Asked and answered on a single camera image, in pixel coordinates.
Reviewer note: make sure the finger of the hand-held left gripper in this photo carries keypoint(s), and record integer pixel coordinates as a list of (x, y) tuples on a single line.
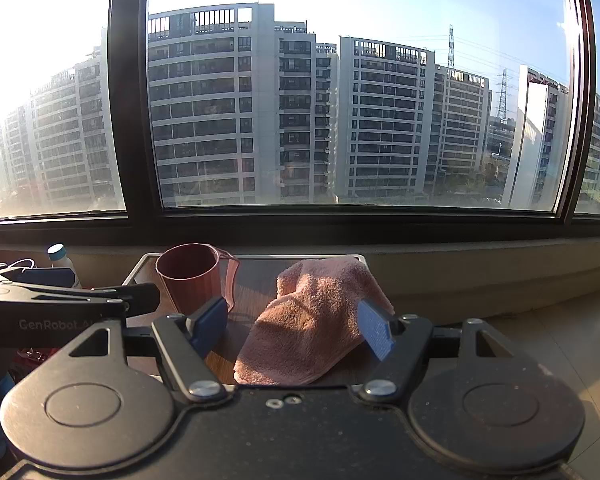
[(142, 296)]

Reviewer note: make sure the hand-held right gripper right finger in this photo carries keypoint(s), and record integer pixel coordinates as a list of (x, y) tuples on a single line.
[(376, 332)]

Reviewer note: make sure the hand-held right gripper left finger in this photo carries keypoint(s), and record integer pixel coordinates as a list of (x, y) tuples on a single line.
[(211, 319)]

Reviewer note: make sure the pink ribbed cup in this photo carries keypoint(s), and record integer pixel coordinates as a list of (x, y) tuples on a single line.
[(190, 280)]

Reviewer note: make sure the pink towel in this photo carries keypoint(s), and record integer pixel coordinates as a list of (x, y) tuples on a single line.
[(305, 330)]

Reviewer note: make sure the dark blue block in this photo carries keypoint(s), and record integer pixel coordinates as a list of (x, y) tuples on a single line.
[(47, 277)]

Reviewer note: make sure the red plastic basket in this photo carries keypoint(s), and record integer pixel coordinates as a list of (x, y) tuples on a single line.
[(30, 357)]

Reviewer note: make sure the white bottle with blue cap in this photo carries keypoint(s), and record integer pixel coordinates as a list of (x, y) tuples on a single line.
[(62, 261)]

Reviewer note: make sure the wooden tray with white rim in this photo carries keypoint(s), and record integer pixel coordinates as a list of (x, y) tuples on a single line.
[(252, 280)]

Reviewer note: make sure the hazy apartment building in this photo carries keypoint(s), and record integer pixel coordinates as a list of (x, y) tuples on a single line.
[(75, 135)]

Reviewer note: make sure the tall grey apartment building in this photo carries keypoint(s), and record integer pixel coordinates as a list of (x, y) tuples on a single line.
[(215, 110)]

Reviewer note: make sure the white-banded apartment building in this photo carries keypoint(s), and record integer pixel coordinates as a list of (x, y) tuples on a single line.
[(385, 120)]

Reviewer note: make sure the beige apartment building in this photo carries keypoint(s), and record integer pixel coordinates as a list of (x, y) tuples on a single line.
[(462, 120)]

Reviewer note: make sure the white-sided apartment building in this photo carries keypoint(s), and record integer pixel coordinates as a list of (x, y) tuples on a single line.
[(530, 145)]

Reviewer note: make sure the electricity pylon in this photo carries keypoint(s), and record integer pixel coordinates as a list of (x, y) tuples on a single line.
[(451, 47), (503, 95)]

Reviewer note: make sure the dark window frame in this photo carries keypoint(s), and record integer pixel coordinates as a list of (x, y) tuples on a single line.
[(130, 110)]

